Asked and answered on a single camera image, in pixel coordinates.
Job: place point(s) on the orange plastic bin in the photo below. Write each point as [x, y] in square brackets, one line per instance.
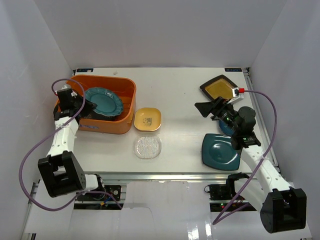
[125, 88]

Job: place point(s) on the black floral square plate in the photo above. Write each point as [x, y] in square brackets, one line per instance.
[95, 116]

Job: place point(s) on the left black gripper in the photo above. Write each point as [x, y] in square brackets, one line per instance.
[81, 106]

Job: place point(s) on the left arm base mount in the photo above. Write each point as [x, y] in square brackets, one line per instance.
[99, 196]

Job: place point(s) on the teal scalloped round plate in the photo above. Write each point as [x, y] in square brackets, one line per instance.
[108, 104]

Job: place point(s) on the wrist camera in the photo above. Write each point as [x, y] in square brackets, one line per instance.
[66, 89]
[237, 95]

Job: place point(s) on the dark blue leaf plate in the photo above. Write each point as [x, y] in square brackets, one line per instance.
[225, 129]

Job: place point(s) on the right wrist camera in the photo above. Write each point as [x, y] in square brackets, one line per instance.
[237, 95]

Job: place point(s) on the aluminium table frame rail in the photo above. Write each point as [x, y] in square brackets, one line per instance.
[174, 91]

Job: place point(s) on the clear glass round plate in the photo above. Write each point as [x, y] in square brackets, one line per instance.
[147, 147]

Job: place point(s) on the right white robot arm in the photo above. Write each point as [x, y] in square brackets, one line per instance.
[281, 206]

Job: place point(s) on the yellow square small plate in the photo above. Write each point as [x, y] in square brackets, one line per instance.
[147, 119]

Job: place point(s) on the amber black-rimmed square plate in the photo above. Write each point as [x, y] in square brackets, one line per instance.
[219, 86]

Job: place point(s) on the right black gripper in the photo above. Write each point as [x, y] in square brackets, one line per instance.
[218, 105]

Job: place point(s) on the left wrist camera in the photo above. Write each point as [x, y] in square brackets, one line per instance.
[66, 89]

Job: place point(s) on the teal square large plate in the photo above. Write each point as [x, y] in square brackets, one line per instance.
[218, 153]

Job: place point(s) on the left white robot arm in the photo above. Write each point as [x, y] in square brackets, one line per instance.
[60, 170]

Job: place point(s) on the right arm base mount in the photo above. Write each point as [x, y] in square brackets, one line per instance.
[221, 194]

